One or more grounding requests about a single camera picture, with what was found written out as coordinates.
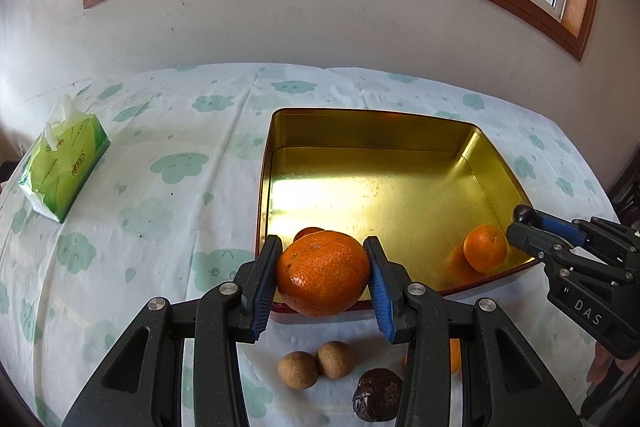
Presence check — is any small mandarin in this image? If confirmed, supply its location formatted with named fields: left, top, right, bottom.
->
left=462, top=225, right=508, bottom=273

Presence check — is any large orange mandarin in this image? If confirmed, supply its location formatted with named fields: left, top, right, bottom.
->
left=276, top=231, right=371, bottom=317

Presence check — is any red tomato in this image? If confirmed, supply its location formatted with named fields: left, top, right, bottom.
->
left=293, top=227, right=323, bottom=242

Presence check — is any dark cherry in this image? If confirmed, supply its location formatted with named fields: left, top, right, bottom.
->
left=513, top=204, right=539, bottom=225

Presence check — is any right hand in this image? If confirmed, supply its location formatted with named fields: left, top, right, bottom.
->
left=586, top=341, right=638, bottom=386

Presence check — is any small orange by tin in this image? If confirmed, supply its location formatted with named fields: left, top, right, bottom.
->
left=402, top=337, right=463, bottom=376

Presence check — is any large dried date left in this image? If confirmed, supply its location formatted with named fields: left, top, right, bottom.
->
left=352, top=367, right=404, bottom=423

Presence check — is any red toffee tin box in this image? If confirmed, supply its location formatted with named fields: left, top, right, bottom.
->
left=256, top=108, right=536, bottom=296

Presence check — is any left longan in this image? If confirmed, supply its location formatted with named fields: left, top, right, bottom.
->
left=278, top=351, right=319, bottom=390

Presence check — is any longan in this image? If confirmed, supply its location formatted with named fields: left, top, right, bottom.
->
left=278, top=351, right=319, bottom=390
left=317, top=340, right=356, bottom=379

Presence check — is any cloud print tablecloth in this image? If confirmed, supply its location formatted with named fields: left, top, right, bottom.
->
left=1, top=64, right=613, bottom=426

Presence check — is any green tissue pack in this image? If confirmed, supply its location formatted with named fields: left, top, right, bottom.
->
left=18, top=95, right=111, bottom=223

